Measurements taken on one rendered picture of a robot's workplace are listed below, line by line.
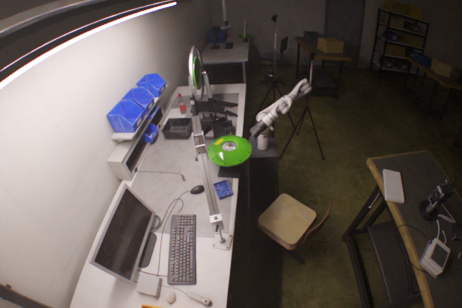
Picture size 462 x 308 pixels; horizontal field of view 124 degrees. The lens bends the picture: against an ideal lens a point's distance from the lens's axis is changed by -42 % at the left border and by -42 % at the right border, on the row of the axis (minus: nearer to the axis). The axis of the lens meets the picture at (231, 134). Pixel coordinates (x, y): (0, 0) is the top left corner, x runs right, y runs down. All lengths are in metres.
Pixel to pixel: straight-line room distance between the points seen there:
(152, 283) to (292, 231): 1.01
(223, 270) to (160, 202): 0.63
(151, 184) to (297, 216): 1.13
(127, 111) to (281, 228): 1.50
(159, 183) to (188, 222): 0.42
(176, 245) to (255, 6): 5.37
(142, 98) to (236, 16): 4.25
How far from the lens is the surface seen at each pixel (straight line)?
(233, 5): 5.74
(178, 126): 2.08
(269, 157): 1.74
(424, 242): 1.56
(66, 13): 0.84
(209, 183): 1.04
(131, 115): 1.80
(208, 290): 1.19
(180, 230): 1.32
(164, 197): 1.51
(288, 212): 1.70
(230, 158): 1.41
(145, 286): 1.25
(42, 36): 0.73
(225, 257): 1.23
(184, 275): 1.22
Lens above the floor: 2.07
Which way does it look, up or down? 38 degrees down
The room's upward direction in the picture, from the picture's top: 6 degrees counter-clockwise
